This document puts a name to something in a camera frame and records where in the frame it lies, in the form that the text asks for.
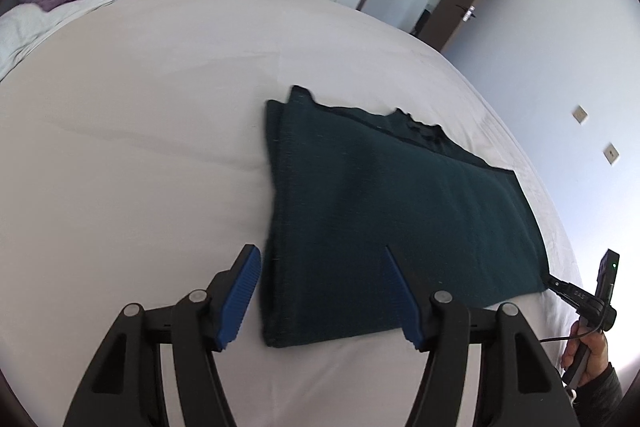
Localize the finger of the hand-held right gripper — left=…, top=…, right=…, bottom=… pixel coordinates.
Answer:
left=545, top=275, right=599, bottom=316

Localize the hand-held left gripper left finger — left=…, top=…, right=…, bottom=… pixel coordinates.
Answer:
left=62, top=244, right=262, bottom=427

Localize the person's right hand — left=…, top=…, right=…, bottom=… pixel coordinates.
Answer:
left=560, top=323, right=613, bottom=387

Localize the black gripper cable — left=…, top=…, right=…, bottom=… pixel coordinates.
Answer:
left=537, top=326, right=596, bottom=346

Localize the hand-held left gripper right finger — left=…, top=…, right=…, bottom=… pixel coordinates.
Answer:
left=384, top=246, right=576, bottom=427

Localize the white pillow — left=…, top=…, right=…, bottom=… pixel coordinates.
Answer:
left=0, top=0, right=162, bottom=82

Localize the person's right forearm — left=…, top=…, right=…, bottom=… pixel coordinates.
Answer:
left=570, top=361, right=625, bottom=427

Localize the dark green sweater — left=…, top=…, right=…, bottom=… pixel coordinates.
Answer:
left=261, top=85, right=550, bottom=349

